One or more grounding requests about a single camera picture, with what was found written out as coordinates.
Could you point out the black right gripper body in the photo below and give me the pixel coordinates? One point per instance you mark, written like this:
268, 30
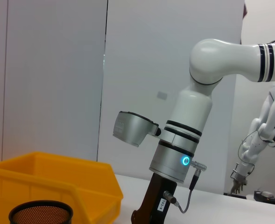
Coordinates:
156, 196

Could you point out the white humanoid robot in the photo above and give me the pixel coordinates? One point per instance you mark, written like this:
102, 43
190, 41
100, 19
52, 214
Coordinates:
254, 149

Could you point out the black mesh pen cup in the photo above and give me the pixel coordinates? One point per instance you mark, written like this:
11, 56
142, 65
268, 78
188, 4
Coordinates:
41, 212

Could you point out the yellow plastic bin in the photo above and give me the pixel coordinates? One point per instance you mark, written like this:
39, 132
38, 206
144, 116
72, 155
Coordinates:
58, 177

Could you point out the small black box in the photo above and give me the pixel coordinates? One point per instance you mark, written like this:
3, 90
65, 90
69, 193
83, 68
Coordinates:
265, 198

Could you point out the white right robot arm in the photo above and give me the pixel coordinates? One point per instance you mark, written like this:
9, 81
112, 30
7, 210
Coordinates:
212, 58

